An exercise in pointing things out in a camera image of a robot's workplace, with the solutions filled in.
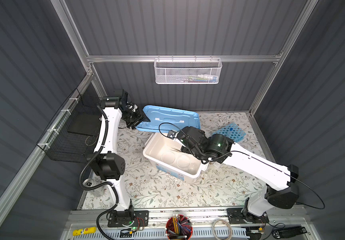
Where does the black wire side basket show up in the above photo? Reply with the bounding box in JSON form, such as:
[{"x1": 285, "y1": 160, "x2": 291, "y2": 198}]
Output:
[{"x1": 37, "y1": 90, "x2": 101, "y2": 164}]

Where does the blue test tube rack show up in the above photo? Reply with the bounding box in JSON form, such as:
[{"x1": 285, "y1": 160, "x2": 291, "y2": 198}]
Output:
[{"x1": 213, "y1": 123, "x2": 246, "y2": 143}]

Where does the black device on shelf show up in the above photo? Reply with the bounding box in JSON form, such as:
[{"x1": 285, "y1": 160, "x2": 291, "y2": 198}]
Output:
[{"x1": 271, "y1": 226, "x2": 307, "y2": 240}]

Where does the white wire wall basket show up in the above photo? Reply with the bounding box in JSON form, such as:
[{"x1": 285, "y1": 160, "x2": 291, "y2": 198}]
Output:
[{"x1": 153, "y1": 58, "x2": 222, "y2": 85}]

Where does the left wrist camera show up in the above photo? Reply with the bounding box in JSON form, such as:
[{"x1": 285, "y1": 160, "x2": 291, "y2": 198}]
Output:
[{"x1": 114, "y1": 89, "x2": 137, "y2": 112}]

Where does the yellow marker bottle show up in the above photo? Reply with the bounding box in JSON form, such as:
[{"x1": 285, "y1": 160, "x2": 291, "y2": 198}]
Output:
[{"x1": 72, "y1": 227, "x2": 96, "y2": 237}]

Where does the white plastic storage bin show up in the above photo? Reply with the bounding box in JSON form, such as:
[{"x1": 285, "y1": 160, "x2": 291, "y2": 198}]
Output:
[{"x1": 143, "y1": 133, "x2": 208, "y2": 183}]

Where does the blue plastic bin lid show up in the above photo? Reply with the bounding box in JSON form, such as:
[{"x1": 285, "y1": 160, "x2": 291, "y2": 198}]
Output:
[{"x1": 136, "y1": 105, "x2": 201, "y2": 133}]

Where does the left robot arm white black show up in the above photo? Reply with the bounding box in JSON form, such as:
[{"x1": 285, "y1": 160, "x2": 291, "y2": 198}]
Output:
[{"x1": 88, "y1": 92, "x2": 145, "y2": 222}]

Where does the red pencil cup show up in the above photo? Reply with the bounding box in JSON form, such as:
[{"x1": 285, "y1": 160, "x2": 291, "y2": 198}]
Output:
[{"x1": 165, "y1": 214, "x2": 193, "y2": 240}]

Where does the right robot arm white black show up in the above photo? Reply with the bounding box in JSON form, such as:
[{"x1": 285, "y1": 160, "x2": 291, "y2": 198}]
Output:
[{"x1": 167, "y1": 127, "x2": 299, "y2": 223}]

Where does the clear petri dish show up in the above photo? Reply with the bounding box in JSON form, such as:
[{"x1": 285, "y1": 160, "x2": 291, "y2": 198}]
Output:
[
  {"x1": 161, "y1": 151, "x2": 176, "y2": 165},
  {"x1": 176, "y1": 155, "x2": 191, "y2": 169}
]

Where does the metal can at edge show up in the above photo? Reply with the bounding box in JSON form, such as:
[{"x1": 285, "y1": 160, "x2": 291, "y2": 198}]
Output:
[{"x1": 82, "y1": 178, "x2": 104, "y2": 197}]

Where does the coiled white cable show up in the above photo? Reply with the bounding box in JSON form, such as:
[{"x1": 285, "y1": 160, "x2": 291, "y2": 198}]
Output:
[{"x1": 211, "y1": 218, "x2": 233, "y2": 240}]

